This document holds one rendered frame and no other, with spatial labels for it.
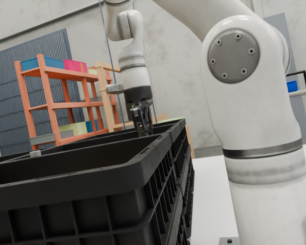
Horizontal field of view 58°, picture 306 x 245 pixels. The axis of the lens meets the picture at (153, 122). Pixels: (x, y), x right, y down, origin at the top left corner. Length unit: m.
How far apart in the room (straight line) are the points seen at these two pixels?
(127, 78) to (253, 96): 0.45
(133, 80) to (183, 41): 5.89
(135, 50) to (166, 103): 5.86
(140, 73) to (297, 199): 0.49
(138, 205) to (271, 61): 0.20
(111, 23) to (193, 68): 5.76
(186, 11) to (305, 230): 0.31
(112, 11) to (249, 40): 0.46
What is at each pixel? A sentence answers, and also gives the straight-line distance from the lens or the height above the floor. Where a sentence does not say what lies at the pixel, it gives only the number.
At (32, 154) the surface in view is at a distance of 0.64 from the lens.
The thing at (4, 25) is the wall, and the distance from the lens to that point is 9.44.
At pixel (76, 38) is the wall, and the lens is 7.77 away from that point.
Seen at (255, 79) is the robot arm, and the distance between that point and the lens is 0.31.
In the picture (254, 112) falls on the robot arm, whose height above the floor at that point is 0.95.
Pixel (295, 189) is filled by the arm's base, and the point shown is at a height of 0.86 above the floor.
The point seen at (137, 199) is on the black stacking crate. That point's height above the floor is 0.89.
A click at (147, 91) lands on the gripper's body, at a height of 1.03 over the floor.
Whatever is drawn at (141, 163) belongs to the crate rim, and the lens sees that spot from 0.27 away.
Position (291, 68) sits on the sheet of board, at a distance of 5.90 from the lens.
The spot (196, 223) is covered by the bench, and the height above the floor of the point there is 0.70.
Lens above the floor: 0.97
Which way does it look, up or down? 2 degrees down
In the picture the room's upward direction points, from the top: 11 degrees counter-clockwise
